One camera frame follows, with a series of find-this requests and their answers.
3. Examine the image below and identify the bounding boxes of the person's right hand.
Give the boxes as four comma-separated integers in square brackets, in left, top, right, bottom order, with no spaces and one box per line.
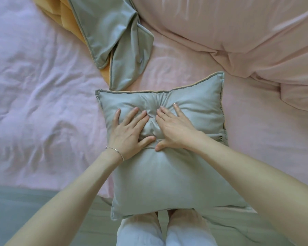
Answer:
[155,102,208,152]

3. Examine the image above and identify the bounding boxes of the person's left hand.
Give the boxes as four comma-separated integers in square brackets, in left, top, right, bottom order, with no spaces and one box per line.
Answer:
[106,107,156,162]

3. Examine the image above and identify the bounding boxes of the grey-green cushion cover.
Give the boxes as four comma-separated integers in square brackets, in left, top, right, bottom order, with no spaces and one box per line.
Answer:
[94,71,249,221]
[31,0,155,92]

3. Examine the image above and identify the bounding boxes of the person's right forearm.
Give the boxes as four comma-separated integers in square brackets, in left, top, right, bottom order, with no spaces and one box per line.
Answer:
[194,133,308,246]

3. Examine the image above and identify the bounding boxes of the person's left forearm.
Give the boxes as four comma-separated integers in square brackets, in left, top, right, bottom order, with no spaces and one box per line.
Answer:
[5,148,124,246]

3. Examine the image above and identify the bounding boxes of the person's white trousers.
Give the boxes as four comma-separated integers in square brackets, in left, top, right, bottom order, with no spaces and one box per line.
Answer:
[116,209,218,246]

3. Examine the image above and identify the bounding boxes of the pink bed sheet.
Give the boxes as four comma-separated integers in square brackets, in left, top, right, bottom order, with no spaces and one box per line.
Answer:
[0,0,308,211]

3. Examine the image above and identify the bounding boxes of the pink duvet with white ruffle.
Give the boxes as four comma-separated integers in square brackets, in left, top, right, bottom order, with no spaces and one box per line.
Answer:
[130,0,308,112]

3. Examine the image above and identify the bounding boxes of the thin gold bracelet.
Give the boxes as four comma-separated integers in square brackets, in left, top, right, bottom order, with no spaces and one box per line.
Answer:
[104,146,125,162]

